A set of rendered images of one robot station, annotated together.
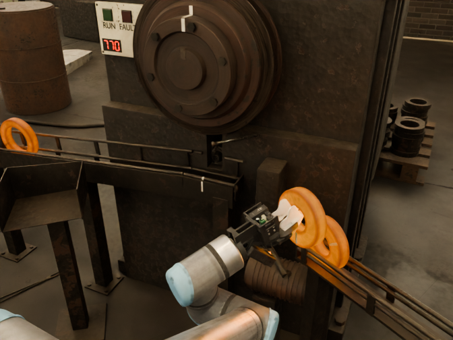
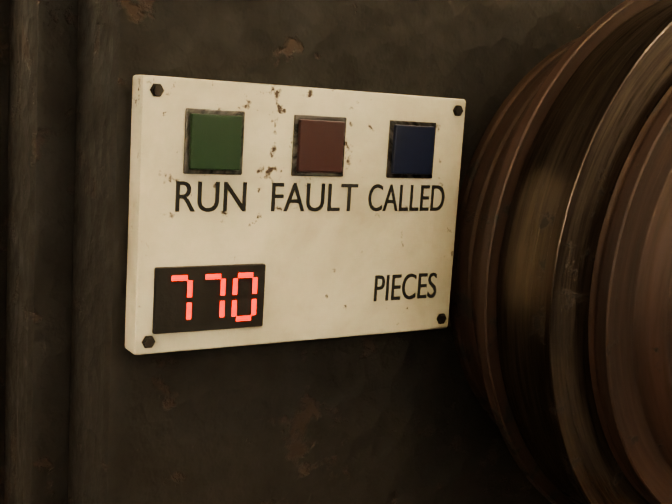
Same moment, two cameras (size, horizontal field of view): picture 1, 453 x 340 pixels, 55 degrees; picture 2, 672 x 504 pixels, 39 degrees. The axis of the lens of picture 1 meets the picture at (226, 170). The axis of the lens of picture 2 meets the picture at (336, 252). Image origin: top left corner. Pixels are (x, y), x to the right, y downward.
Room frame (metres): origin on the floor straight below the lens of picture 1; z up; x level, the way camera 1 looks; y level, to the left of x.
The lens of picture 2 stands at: (1.17, 0.89, 1.22)
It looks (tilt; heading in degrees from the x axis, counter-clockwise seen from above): 8 degrees down; 304
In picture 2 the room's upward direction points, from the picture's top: 4 degrees clockwise
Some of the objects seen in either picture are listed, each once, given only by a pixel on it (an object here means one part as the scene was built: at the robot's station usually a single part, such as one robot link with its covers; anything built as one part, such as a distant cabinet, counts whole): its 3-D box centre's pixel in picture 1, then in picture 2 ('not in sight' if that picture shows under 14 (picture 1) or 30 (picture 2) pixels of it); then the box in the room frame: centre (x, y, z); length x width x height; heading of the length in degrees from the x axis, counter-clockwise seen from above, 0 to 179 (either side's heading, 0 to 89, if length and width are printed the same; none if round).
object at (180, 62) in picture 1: (188, 67); not in sight; (1.23, 0.11, 1.11); 0.28 x 0.06 x 0.28; 66
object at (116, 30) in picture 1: (130, 31); (308, 215); (1.56, 0.34, 1.15); 0.26 x 0.02 x 0.18; 66
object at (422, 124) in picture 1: (348, 117); not in sight; (3.04, -0.91, 0.22); 1.20 x 0.81 x 0.44; 64
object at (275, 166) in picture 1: (271, 194); not in sight; (1.24, -0.15, 0.68); 0.11 x 0.08 x 0.24; 156
